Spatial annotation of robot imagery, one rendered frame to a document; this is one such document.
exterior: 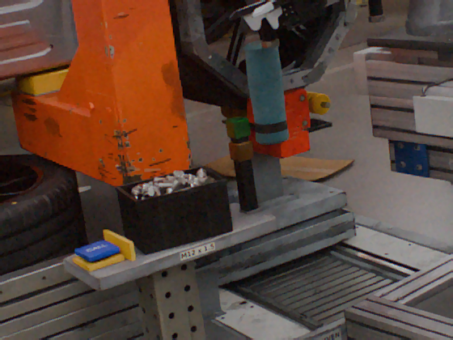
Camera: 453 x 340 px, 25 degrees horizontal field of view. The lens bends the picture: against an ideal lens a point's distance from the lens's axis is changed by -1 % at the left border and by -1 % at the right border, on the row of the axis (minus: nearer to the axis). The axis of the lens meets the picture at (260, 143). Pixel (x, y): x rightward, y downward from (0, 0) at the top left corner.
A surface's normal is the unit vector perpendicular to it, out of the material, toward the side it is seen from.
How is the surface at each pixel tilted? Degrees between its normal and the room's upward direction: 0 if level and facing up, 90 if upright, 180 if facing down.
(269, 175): 90
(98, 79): 90
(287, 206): 0
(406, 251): 0
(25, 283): 90
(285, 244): 90
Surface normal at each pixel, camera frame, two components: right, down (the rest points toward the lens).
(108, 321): 0.55, 0.15
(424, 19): -0.66, -0.03
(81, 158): -0.82, 0.25
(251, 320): -0.12, -0.96
